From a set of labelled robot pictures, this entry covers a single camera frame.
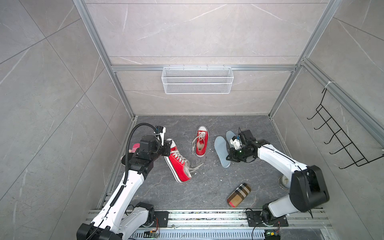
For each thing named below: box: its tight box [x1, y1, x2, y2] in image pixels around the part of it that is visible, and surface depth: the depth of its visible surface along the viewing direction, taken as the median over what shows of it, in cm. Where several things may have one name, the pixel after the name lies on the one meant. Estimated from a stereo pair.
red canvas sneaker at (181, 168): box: [164, 138, 204, 183], surface depth 78 cm
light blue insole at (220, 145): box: [214, 136, 231, 168], surface depth 93 cm
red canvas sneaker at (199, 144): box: [192, 125, 209, 158], surface depth 100 cm
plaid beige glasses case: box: [227, 182, 251, 208], surface depth 80 cm
